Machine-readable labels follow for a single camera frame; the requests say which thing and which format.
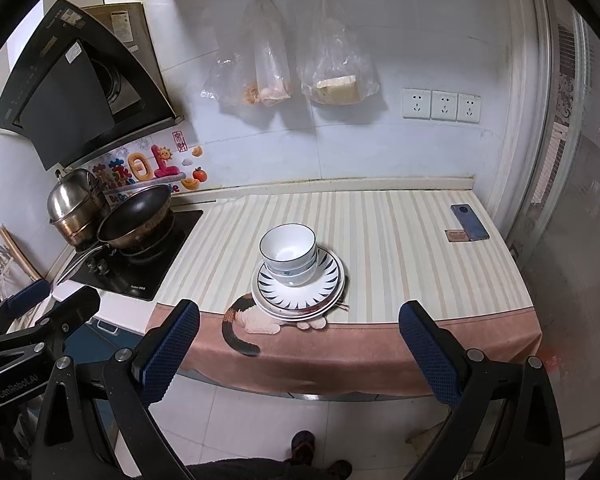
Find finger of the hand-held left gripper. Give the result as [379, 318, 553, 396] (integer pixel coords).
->
[0, 278, 52, 333]
[32, 286, 102, 343]

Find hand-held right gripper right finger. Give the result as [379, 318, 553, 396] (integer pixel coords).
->
[399, 301, 567, 480]

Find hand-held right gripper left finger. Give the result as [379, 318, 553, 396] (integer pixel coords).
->
[30, 299, 202, 480]

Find blue leaf pattern plate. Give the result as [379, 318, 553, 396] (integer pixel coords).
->
[257, 246, 345, 311]

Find white bowl with small prints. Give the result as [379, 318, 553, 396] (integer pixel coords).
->
[262, 255, 319, 287]

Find white bowl with blue rim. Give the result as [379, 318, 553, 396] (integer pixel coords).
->
[259, 224, 317, 267]

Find blue cabinet drawer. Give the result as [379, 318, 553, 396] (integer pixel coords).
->
[65, 317, 148, 363]

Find black cooktop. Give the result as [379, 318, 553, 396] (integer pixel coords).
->
[55, 207, 204, 302]

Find striped table cloth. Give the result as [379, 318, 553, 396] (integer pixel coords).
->
[145, 187, 544, 402]

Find steel pot with lid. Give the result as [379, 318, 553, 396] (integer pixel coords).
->
[47, 167, 110, 249]

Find dark frying pan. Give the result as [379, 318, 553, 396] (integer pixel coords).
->
[55, 184, 174, 284]

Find blue smartphone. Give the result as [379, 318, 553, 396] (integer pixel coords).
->
[450, 203, 490, 242]

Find person's slipper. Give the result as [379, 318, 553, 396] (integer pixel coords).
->
[326, 459, 354, 480]
[289, 429, 317, 467]

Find black range hood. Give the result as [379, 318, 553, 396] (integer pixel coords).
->
[0, 0, 186, 173]

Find clear plastic bag with block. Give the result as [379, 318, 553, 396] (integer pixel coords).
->
[296, 0, 381, 107]

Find colourful wall stickers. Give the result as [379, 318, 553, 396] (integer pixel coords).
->
[92, 130, 209, 207]

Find white wall socket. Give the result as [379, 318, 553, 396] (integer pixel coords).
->
[402, 88, 431, 120]
[431, 90, 459, 121]
[457, 93, 481, 124]

